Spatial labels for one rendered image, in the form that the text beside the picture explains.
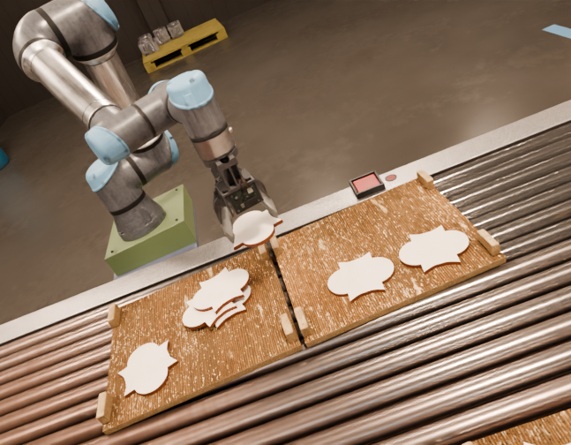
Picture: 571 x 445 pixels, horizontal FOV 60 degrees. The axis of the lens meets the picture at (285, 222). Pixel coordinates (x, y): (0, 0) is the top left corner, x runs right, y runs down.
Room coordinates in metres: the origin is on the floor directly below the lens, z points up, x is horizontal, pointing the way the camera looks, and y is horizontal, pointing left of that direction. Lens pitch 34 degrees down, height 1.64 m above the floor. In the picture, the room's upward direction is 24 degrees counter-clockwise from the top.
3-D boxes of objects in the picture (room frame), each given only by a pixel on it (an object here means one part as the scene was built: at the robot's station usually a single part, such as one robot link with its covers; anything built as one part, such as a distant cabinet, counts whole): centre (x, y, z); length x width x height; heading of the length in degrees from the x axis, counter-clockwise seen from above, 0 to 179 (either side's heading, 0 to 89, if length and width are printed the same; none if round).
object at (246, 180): (0.88, 0.06, 1.19); 0.09 x 0.08 x 0.12; 10
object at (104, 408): (0.69, 0.47, 0.95); 0.06 x 0.02 x 0.03; 0
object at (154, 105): (0.97, 0.12, 1.35); 0.11 x 0.11 x 0.08; 24
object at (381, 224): (0.81, -0.15, 0.93); 0.41 x 0.35 x 0.02; 89
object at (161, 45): (7.68, 0.30, 0.18); 1.28 x 0.89 x 0.36; 89
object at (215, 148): (0.89, 0.06, 1.28); 0.08 x 0.08 x 0.05
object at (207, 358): (0.82, 0.27, 0.93); 0.41 x 0.35 x 0.02; 90
